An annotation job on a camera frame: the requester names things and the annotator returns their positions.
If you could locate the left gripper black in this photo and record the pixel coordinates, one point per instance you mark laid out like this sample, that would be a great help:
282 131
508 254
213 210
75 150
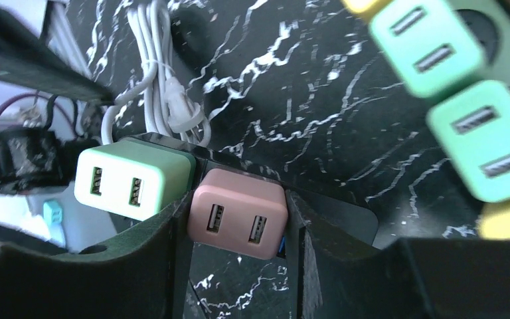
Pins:
34 160

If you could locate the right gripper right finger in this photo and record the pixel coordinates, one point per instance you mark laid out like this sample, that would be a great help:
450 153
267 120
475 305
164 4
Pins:
334 275

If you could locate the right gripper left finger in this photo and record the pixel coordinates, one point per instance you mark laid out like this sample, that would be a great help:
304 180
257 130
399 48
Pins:
142 272

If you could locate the green white charger plug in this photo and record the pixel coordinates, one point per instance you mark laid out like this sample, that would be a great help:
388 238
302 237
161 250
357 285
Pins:
132 178

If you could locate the pink charger plug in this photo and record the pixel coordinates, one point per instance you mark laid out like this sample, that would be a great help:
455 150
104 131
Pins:
238 213

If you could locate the green power strip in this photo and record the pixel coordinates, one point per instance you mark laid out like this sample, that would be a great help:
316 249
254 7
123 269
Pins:
489 21

